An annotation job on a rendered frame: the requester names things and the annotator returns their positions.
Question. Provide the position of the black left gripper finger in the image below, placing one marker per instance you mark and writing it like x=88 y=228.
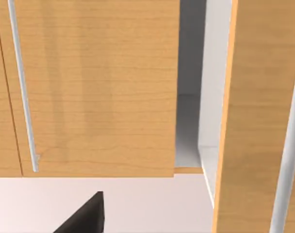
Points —
x=89 y=216

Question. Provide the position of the closed wooden cupboard door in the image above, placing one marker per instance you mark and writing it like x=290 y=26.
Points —
x=101 y=85

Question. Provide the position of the wooden cupboard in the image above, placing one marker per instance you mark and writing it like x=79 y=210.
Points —
x=190 y=97

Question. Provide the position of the open wooden cupboard door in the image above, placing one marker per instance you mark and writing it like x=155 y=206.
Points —
x=256 y=121

